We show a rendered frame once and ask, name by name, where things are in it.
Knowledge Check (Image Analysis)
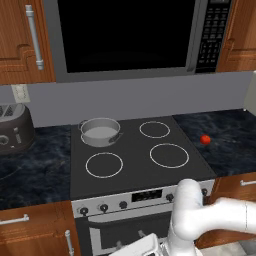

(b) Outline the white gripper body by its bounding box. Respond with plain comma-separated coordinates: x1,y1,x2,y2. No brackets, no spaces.
109,232,162,256

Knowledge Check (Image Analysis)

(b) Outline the black and steel stove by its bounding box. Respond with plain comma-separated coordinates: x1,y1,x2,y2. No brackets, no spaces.
69,115,219,256

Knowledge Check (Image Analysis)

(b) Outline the grey metal pot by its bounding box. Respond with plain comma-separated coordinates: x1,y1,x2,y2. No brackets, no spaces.
77,117,124,148

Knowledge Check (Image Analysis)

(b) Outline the red tomato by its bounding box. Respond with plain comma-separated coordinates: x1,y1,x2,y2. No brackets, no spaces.
200,134,212,146

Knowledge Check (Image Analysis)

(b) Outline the oven door with window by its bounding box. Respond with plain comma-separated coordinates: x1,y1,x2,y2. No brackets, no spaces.
75,207,176,256

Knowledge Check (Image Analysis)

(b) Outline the wooden drawer front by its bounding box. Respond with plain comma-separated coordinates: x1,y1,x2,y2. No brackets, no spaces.
208,171,256,203
0,199,76,237

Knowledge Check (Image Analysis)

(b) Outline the dark grey toaster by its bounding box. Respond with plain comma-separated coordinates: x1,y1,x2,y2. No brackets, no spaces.
0,102,36,156

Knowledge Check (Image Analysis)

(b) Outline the stainless steel microwave oven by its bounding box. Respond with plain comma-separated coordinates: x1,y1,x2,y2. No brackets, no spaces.
43,0,235,84

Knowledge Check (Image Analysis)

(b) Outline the silver cupboard door handle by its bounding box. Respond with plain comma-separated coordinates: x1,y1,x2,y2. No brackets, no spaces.
24,4,45,71
64,229,75,256

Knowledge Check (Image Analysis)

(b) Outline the silver drawer handle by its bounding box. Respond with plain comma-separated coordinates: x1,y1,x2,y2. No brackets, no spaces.
239,179,256,187
0,214,31,227

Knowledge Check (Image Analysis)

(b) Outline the white wall socket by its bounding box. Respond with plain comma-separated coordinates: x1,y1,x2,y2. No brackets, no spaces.
11,83,31,104

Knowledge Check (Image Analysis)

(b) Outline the wooden wall cupboard door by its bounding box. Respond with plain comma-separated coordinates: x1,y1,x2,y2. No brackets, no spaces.
0,0,57,86
215,0,256,73

